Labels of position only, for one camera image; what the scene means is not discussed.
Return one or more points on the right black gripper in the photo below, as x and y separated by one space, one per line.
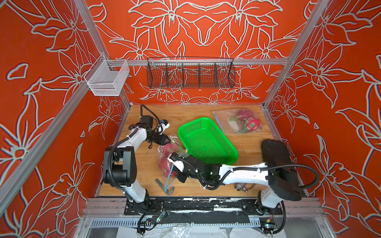
182 175

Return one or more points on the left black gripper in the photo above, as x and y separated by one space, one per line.
161 140

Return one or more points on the pink dragon fruit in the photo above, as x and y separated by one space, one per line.
164 152

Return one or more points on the clear zip-top bag blue seal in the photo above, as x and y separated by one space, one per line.
168 181

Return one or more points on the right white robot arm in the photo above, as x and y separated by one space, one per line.
279 180

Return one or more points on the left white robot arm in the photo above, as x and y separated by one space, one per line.
120 163

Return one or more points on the far clear zip-top bag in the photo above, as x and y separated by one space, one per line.
229 127

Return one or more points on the far bag dragon fruit upper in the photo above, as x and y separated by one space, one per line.
242 115

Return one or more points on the grey L-shaped metal tool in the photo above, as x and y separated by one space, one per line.
167 191

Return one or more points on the green plastic basket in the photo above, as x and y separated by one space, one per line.
205 141

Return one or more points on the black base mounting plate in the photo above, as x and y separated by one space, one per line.
244 205

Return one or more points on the metal pipe fitting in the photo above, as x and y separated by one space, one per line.
241 187

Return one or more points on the black oval tray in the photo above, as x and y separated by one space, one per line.
275 152

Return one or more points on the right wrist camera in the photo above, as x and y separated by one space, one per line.
179 162

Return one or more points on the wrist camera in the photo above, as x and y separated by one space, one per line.
162 126
179 162

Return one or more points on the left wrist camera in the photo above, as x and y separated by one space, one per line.
162 126

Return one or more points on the black wire basket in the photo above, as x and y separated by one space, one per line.
190 73

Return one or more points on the white wire basket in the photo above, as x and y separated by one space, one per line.
106 78

